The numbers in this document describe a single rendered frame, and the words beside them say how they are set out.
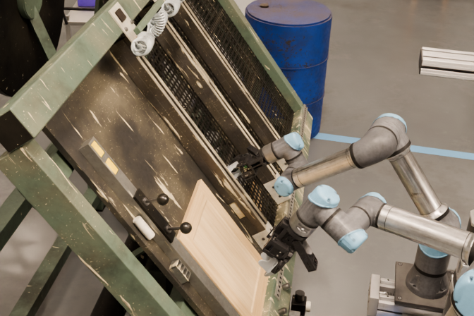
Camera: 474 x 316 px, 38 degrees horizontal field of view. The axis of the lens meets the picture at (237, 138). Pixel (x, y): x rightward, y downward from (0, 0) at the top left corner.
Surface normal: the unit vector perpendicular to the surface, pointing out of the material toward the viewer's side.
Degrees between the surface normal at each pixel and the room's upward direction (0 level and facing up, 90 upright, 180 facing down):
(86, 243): 90
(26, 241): 0
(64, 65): 54
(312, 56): 90
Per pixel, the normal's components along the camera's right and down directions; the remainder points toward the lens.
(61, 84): 0.82, -0.43
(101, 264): -0.15, 0.49
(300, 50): 0.25, 0.49
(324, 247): 0.04, -0.87
